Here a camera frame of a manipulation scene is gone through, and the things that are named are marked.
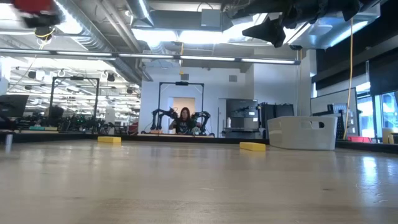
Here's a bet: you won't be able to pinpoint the small yellow block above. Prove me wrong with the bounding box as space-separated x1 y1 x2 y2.
97 136 122 144

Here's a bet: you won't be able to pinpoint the black background station frame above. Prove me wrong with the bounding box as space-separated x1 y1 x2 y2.
49 76 101 125
157 81 205 134

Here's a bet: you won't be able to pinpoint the grey cabinet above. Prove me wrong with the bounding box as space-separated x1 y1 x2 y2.
223 98 265 139

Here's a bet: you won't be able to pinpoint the white translucent plastic bin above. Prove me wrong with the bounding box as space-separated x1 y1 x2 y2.
266 115 339 151

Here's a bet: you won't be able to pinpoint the grey metal post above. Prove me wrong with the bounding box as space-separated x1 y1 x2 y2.
4 132 15 153

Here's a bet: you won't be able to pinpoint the black monitor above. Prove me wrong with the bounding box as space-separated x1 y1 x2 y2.
0 94 30 119

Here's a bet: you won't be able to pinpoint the black ceiling dome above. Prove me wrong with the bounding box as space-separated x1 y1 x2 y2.
33 25 57 41

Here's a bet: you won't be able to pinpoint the person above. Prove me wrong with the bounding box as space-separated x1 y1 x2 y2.
169 106 203 135

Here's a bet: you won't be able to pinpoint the long yellow block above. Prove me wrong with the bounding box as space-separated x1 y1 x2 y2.
239 141 267 152

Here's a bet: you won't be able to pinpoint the red bin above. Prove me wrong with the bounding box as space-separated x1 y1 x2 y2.
347 135 373 144

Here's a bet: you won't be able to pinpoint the yellow hanging cable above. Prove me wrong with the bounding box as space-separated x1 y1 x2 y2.
343 17 356 140

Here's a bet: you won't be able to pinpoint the beige container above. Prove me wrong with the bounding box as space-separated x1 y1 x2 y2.
381 127 395 145

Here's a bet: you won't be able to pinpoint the black cabinets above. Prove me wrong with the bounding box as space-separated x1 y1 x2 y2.
257 102 295 139

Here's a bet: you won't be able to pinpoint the background black robot arms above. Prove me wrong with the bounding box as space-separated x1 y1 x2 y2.
24 105 109 133

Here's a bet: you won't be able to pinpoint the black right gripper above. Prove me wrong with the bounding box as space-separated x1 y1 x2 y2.
241 0 333 49

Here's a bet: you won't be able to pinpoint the long ceiling light bar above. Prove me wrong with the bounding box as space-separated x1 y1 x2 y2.
0 48 302 66

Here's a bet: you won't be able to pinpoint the grey partition panel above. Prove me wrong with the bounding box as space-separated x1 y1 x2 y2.
310 87 358 139

